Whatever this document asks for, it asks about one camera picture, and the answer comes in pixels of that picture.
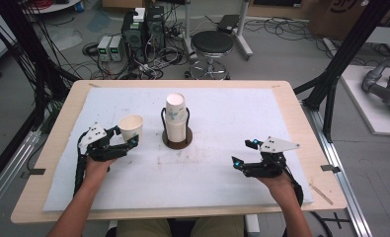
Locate person's left hand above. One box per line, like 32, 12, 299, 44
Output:
83, 157, 117, 186

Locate black round stool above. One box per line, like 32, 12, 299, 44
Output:
184, 30, 235, 81

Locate white metal stand frame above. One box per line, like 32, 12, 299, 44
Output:
182, 0, 255, 62

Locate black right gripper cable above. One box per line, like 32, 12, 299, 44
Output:
282, 166, 305, 208

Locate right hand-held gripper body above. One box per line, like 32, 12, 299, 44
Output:
241, 136, 300, 179

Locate light wooden table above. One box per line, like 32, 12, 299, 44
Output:
10, 79, 349, 225

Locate person's khaki pants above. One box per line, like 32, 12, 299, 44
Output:
116, 215, 246, 237

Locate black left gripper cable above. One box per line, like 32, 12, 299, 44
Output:
72, 130, 89, 198

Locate white platform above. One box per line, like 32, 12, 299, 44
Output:
340, 64, 390, 136

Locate grey power supply unit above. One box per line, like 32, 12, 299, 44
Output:
109, 35, 125, 62
97, 35, 113, 62

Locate person's right hand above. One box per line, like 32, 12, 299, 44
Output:
256, 171, 297, 201

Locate black metal frame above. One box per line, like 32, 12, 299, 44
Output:
0, 0, 73, 196
293, 0, 390, 143

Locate wooden cup holder black rods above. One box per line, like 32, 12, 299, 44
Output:
160, 107, 194, 150

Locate white paper cup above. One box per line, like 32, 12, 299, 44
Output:
117, 114, 144, 144

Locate black computer tower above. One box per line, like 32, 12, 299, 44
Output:
146, 5, 167, 50
121, 9, 148, 63

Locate stack of nested cups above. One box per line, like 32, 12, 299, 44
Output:
165, 93, 188, 143

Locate aluminium rail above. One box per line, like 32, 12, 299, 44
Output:
301, 101, 374, 237
0, 126, 42, 220

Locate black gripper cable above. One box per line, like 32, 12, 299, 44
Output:
282, 166, 305, 208
72, 130, 89, 198

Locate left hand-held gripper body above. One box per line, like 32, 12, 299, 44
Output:
78, 121, 131, 162

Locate black device on stand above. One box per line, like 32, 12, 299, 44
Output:
216, 14, 241, 34

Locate tangle of floor cables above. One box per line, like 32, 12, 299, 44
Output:
82, 39, 191, 81

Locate cardboard box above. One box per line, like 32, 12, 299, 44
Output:
309, 0, 383, 41

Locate black tape piece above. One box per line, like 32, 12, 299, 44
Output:
320, 164, 342, 174
20, 168, 46, 180

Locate thin wooden stick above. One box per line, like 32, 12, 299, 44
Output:
309, 183, 335, 206

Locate white foam mat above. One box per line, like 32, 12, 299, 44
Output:
42, 87, 315, 212

